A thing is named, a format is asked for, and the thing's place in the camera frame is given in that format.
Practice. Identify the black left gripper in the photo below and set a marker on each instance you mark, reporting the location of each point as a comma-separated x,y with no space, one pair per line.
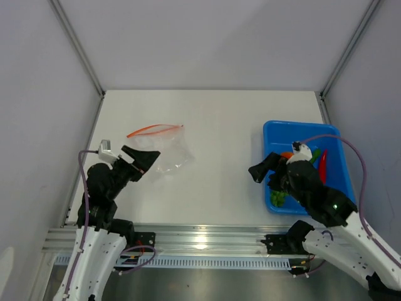
143,160

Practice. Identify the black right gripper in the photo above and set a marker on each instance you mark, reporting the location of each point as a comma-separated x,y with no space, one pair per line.
272,160

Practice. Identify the orange red mango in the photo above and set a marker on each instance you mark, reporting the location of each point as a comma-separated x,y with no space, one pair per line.
287,155

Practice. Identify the clear zip bag orange zipper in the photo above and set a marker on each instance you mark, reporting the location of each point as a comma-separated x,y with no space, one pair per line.
169,140

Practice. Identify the green chili pepper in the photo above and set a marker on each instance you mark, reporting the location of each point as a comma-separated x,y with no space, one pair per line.
315,155

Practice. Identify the red chili pepper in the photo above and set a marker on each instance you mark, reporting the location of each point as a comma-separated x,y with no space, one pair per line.
322,167

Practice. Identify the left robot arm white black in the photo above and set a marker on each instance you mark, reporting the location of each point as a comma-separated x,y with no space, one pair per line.
100,238

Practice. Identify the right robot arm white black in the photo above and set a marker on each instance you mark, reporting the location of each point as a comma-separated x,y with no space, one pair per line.
373,263

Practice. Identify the blue plastic tray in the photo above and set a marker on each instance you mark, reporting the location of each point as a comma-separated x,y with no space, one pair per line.
278,137

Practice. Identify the green grape bunch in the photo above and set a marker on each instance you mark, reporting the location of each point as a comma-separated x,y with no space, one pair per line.
277,198

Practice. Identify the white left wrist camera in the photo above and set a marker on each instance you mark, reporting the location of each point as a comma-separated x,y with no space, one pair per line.
105,153

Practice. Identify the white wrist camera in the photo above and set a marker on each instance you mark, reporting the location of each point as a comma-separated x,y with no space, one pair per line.
105,153
301,152

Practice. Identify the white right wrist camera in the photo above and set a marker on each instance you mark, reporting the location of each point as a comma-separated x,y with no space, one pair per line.
301,152

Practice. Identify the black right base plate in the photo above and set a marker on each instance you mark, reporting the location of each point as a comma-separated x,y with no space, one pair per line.
276,244

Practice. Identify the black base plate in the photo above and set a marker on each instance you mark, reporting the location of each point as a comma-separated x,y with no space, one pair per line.
144,238
276,244

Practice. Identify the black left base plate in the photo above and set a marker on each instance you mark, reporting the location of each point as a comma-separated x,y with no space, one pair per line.
144,238

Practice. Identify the aluminium mounting rail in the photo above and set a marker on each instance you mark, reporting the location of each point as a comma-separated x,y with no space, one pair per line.
210,240

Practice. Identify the white slotted cable duct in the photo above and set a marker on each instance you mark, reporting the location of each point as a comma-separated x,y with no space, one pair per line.
209,262

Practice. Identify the left aluminium corner post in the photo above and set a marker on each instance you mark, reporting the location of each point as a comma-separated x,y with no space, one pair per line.
75,42

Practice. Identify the aluminium corner post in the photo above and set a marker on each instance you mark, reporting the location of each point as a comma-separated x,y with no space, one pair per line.
356,37
75,42

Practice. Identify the right aluminium corner post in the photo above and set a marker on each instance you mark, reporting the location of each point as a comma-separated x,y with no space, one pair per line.
356,37

